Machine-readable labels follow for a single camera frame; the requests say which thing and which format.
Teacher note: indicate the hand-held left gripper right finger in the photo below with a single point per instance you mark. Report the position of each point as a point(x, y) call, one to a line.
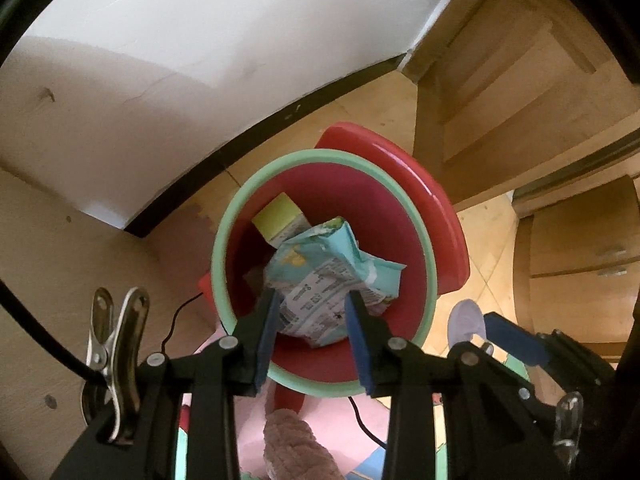
point(357, 355)

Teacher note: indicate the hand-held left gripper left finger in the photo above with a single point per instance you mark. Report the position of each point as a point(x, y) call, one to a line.
point(267, 345)

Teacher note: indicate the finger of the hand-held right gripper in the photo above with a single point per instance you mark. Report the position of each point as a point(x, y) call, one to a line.
point(515, 342)

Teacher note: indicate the light blue printed packet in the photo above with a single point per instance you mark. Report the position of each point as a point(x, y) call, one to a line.
point(330, 270)

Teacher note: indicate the white green cardboard box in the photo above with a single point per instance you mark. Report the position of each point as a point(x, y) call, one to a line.
point(280, 215)

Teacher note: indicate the red bin with green rim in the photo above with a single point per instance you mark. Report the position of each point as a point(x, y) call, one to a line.
point(390, 220)

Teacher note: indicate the metal spring clip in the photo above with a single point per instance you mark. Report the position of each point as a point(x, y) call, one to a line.
point(567, 410)
point(117, 360)

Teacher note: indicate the pale grey slipper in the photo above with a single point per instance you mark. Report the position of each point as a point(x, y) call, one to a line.
point(465, 320)

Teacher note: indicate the red fluffy slipper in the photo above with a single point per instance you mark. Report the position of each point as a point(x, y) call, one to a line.
point(289, 401)

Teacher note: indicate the wooden drawer cabinet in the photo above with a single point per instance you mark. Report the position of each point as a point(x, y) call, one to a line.
point(575, 260)

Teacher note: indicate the colourful foam floor mat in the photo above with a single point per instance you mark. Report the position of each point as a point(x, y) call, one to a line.
point(415, 440)

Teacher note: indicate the pink fuzzy slipper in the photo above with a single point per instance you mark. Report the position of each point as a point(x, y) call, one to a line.
point(300, 445)

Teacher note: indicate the red bin lid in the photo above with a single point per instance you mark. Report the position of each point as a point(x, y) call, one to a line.
point(430, 200)

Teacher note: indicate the wooden door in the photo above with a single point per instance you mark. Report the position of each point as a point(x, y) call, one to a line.
point(525, 60)

